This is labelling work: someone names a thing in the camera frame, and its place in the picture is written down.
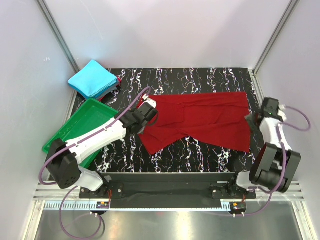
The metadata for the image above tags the folded light blue shirt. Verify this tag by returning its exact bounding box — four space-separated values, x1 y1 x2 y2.
68 60 117 99

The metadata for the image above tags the left aluminium frame post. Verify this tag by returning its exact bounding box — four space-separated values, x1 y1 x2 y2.
35 0 80 73

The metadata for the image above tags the right aluminium frame post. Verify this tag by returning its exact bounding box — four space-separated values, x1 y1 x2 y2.
252 0 300 75

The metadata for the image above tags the white slotted cable duct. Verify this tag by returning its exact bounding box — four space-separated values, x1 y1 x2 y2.
44 200 245 212

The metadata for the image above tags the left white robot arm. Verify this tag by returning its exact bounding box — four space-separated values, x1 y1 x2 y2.
45 95 158 198

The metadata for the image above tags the red t shirt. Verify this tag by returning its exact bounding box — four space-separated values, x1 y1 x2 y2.
139 92 251 155

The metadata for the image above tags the aluminium frame post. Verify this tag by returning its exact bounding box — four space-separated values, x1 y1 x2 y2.
35 0 80 73
252 0 300 75

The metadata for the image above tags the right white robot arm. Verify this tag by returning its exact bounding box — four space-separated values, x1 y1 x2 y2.
227 97 301 199

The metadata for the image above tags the folded grey shirt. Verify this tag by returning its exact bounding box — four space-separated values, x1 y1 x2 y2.
95 84 118 101

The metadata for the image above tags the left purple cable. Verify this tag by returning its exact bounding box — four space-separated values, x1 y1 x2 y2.
38 86 152 238

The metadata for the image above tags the green plastic tray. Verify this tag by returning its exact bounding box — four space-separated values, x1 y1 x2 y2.
42 98 118 154

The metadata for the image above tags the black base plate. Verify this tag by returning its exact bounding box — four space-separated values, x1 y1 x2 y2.
79 172 256 205

